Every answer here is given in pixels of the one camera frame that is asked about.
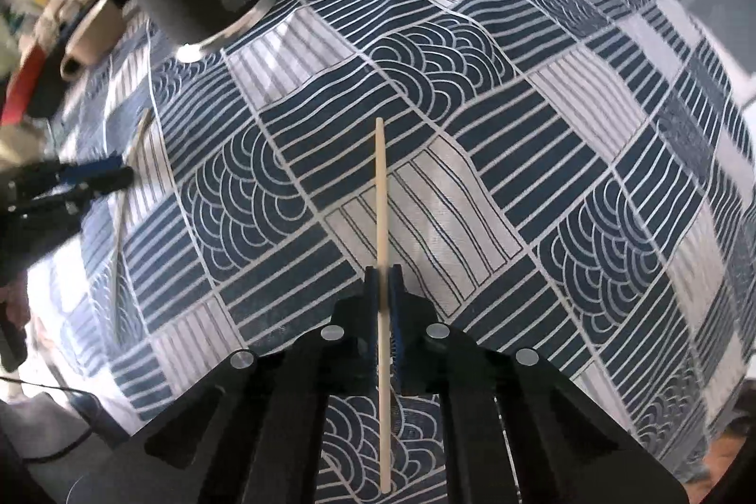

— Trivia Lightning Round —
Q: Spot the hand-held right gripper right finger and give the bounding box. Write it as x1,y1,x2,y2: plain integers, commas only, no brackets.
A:
387,264,691,504

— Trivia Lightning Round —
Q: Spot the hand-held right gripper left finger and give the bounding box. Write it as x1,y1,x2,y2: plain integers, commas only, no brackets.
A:
66,265,380,504

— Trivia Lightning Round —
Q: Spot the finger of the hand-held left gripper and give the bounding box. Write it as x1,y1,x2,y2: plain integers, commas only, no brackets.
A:
50,154,124,185
59,166,137,203

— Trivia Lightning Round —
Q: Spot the light wooden chopstick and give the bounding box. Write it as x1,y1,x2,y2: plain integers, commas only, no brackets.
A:
373,117,394,494
110,108,153,277

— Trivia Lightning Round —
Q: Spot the red object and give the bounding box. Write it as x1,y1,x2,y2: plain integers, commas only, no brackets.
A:
0,44,49,128

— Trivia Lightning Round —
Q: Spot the beige ceramic mug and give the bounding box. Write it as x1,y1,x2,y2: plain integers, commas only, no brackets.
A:
60,0,129,81

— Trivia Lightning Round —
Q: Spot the blue white patterned tablecloth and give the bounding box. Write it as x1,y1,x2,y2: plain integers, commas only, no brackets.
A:
41,0,748,504

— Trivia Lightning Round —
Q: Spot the black cable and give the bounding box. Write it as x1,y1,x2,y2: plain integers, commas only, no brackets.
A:
0,375,122,465

